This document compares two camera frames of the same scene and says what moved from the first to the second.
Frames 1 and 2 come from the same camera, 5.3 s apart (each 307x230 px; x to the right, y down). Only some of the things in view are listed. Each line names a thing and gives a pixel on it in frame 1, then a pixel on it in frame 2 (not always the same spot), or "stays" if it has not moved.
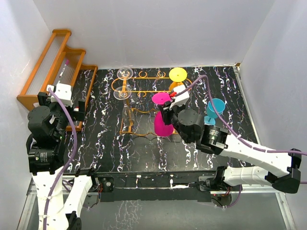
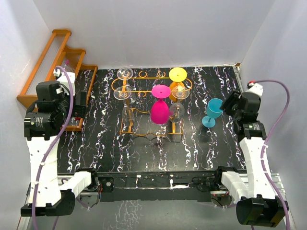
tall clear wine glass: (126, 74) stays
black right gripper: (167, 112) -> (234, 97)
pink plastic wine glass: (161, 129) -> (159, 110)
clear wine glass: (123, 93) stays
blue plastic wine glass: (210, 119) stays
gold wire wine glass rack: (152, 103) stays
